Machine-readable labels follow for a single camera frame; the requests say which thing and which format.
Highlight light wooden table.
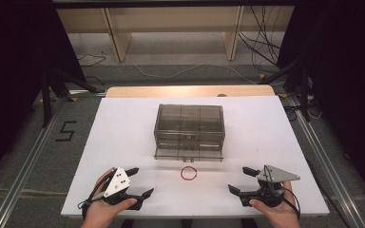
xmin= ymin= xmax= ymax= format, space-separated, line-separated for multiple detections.
xmin=106 ymin=84 xmax=277 ymax=99

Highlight thin black floor cable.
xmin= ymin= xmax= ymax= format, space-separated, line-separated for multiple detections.
xmin=77 ymin=52 xmax=107 ymax=67

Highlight hanging black cable bundle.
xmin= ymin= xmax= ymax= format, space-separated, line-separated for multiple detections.
xmin=237 ymin=5 xmax=283 ymax=68

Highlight person's left hand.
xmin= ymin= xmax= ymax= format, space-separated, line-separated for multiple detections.
xmin=81 ymin=167 xmax=138 ymax=228

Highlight red rubber band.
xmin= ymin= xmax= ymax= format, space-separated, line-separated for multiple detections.
xmin=180 ymin=165 xmax=199 ymax=181

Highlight white board mat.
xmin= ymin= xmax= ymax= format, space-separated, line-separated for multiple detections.
xmin=60 ymin=95 xmax=331 ymax=219

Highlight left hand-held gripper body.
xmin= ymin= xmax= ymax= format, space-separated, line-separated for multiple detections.
xmin=103 ymin=166 xmax=144 ymax=211

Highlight black curtain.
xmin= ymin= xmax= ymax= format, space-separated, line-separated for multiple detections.
xmin=276 ymin=0 xmax=365 ymax=202
xmin=0 ymin=0 xmax=87 ymax=188

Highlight black tripod stand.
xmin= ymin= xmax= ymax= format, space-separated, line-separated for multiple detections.
xmin=40 ymin=66 xmax=107 ymax=128

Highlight light wooden bench frame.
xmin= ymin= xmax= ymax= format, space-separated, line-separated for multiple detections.
xmin=56 ymin=5 xmax=297 ymax=64

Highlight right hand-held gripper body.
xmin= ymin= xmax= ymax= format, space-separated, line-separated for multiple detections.
xmin=239 ymin=164 xmax=301 ymax=209

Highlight black metal stand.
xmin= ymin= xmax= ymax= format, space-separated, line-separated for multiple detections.
xmin=259 ymin=55 xmax=314 ymax=124

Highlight person's right hand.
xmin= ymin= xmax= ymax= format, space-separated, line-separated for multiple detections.
xmin=249 ymin=180 xmax=302 ymax=228

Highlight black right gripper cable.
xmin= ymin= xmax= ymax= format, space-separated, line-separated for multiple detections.
xmin=263 ymin=165 xmax=301 ymax=220

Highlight aluminium floor rail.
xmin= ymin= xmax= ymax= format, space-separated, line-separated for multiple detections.
xmin=285 ymin=94 xmax=365 ymax=228
xmin=0 ymin=97 xmax=65 ymax=228

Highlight clear grey plastic drawer box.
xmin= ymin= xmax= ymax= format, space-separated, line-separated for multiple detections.
xmin=153 ymin=103 xmax=226 ymax=163

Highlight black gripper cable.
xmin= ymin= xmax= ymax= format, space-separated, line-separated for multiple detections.
xmin=77 ymin=175 xmax=110 ymax=220
xmin=263 ymin=165 xmax=301 ymax=220

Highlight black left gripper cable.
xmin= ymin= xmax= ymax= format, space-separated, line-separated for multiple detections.
xmin=77 ymin=175 xmax=110 ymax=220

